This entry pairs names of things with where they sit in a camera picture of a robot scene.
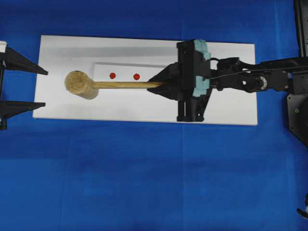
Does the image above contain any white foam board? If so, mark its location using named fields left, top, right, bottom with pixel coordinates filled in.
left=33, top=35, right=258, bottom=126

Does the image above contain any black camera cable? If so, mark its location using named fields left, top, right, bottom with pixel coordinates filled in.
left=208, top=57, right=296, bottom=80

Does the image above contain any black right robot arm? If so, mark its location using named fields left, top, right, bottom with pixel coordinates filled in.
left=148, top=39, right=308, bottom=122

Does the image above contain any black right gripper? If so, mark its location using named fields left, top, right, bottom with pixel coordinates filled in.
left=147, top=40, right=212, bottom=122

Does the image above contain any wooden mallet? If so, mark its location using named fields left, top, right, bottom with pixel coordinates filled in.
left=64, top=71, right=168, bottom=100

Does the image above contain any black teal wrist camera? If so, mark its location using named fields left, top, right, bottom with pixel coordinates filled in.
left=192, top=39, right=211, bottom=97

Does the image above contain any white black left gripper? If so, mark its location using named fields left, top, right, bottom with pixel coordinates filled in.
left=0, top=41, right=48, bottom=130

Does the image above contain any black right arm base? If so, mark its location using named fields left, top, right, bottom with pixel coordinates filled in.
left=287, top=0, right=308, bottom=146

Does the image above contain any black clamp bottom right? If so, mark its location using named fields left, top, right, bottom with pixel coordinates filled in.
left=296, top=192, right=308, bottom=219

